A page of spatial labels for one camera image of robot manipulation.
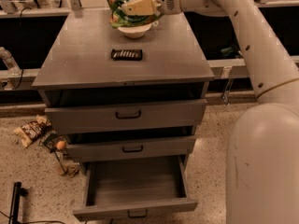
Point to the orange ball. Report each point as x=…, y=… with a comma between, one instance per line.
x=61, y=145

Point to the plastic bottle on floor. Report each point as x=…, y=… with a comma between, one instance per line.
x=56, y=161

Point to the green black tool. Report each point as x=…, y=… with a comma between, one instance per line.
x=231, y=53

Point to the grey top drawer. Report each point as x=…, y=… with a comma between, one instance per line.
x=126, y=117

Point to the green rice chip bag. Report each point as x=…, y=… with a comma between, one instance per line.
x=119, y=19

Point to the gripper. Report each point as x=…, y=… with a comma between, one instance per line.
x=138, y=8

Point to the grey drawer cabinet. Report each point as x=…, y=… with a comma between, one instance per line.
x=79, y=71

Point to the grey drawer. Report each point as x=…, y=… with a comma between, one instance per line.
x=135, y=188
x=131, y=149
x=126, y=117

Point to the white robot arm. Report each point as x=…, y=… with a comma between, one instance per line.
x=262, y=165

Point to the grey bottom drawer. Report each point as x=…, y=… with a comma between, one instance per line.
x=135, y=188

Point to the grey middle drawer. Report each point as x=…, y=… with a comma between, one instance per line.
x=131, y=149

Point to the dark green snack bag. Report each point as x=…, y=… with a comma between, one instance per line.
x=49, y=139

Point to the white paper bowl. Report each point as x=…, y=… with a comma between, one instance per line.
x=134, y=32

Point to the black snack bar packet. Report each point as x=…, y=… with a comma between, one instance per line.
x=126, y=54

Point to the clear bottle at left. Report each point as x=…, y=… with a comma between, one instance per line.
x=9, y=62

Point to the brown snack bag on floor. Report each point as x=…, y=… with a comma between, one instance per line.
x=31, y=131

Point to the black stand on floor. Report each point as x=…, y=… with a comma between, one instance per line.
x=18, y=192

